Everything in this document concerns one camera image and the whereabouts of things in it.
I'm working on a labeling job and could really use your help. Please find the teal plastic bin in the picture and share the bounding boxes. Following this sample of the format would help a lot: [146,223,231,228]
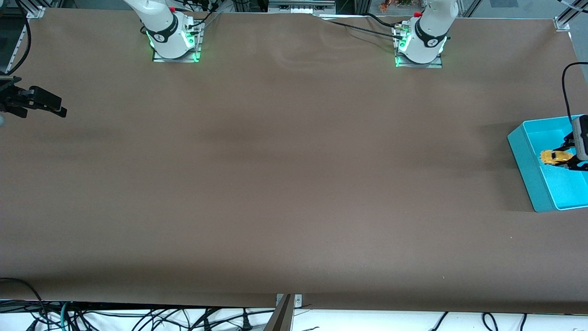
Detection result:
[507,114,588,213]

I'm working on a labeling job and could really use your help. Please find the yellow beetle toy car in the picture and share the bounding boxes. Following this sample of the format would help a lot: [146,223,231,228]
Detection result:
[539,149,575,167]

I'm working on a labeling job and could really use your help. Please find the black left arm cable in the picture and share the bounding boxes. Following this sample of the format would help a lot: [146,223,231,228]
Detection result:
[561,62,588,122]

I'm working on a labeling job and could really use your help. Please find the black floor cables pair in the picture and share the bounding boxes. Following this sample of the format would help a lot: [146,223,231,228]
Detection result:
[427,312,529,331]

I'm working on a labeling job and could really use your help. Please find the brown table cover sheet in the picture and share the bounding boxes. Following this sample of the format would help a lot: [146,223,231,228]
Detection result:
[0,8,588,315]

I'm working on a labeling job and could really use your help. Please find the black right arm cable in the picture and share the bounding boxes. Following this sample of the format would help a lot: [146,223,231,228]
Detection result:
[0,0,32,76]

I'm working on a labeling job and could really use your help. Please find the orange background object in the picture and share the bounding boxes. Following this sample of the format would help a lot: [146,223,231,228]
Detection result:
[379,0,414,12]

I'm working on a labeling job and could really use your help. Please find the metal table edge bracket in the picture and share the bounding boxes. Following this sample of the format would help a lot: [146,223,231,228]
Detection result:
[264,293,304,331]

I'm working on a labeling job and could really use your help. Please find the aluminium frame side rail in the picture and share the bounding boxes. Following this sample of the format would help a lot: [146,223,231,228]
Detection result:
[7,6,46,70]

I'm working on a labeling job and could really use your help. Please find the long black table cable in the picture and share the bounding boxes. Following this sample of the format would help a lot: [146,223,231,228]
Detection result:
[327,19,402,38]

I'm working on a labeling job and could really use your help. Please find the aluminium frame corner rail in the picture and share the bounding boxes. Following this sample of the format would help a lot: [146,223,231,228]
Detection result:
[554,0,588,32]

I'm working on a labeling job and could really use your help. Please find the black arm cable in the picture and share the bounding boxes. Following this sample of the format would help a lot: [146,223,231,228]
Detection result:
[0,0,32,76]
[561,62,588,122]

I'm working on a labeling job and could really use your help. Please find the aluminium rail with white connectors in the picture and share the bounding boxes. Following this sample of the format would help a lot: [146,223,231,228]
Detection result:
[268,0,337,14]

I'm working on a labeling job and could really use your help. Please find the short black table cable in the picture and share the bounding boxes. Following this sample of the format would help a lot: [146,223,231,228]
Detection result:
[365,13,398,28]

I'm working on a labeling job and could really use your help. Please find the black floor cable bundle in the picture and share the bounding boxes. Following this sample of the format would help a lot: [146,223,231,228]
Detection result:
[0,277,276,331]

